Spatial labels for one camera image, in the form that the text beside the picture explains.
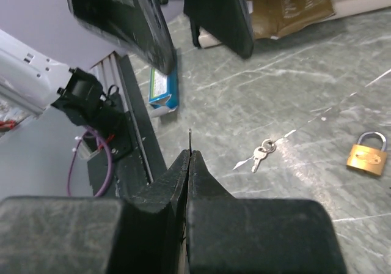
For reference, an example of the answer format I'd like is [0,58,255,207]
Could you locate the brown foil pouch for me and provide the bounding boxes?
[247,0,335,40]

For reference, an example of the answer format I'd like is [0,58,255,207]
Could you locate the brass padlock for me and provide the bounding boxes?
[346,131,387,177]

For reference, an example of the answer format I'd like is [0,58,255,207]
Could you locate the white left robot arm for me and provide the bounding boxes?
[1,0,252,108]

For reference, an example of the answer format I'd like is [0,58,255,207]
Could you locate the blue toothpaste box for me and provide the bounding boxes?
[148,50,179,118]

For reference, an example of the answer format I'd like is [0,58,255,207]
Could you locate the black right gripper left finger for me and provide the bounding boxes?
[1,150,191,273]

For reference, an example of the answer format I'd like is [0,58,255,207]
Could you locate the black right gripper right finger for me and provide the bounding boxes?
[186,150,347,273]

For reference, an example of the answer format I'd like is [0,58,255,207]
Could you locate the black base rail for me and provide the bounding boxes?
[92,53,167,198]

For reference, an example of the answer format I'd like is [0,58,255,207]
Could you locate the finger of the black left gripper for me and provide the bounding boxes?
[184,0,254,59]
[67,0,176,74]

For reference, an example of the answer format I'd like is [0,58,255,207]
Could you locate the small silver keys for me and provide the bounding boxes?
[251,139,276,173]

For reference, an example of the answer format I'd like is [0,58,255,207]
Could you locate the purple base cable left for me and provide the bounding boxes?
[66,126,114,198]

